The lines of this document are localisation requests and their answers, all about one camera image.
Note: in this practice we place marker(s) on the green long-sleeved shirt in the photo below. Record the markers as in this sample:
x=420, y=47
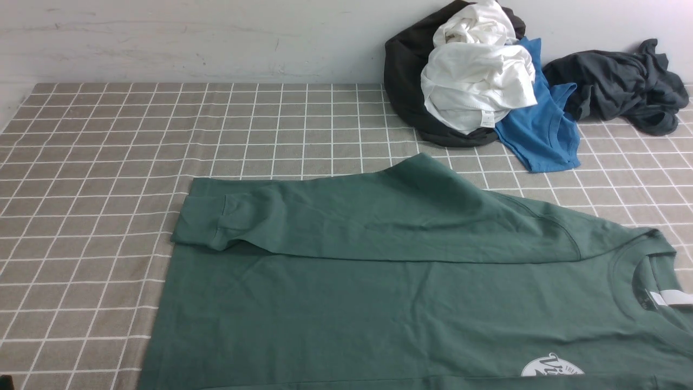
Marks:
x=411, y=278

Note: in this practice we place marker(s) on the white crumpled shirt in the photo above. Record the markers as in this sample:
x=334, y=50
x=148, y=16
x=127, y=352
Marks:
x=477, y=72

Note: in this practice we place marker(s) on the blue shirt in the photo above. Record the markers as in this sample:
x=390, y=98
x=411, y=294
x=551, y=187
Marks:
x=543, y=137

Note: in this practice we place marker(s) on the dark grey crumpled shirt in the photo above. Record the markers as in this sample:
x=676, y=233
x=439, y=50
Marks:
x=636, y=86

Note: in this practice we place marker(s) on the black garment in pile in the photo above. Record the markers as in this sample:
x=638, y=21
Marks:
x=406, y=55

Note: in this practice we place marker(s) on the grey checkered tablecloth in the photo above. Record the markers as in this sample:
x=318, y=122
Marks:
x=93, y=175

